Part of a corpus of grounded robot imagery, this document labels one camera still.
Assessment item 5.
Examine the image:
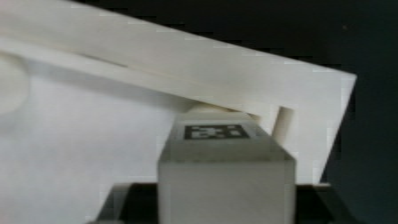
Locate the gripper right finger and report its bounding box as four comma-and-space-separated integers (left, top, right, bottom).
295, 184, 359, 224

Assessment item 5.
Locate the white right fence piece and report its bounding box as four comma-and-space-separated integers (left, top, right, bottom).
0, 0, 356, 184

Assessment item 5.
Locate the white square tabletop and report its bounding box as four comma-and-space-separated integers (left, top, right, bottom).
0, 36, 299, 224

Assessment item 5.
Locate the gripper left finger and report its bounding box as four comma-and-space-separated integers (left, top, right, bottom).
87, 183, 160, 224

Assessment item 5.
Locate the white table leg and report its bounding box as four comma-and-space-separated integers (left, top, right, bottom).
158, 105, 295, 224

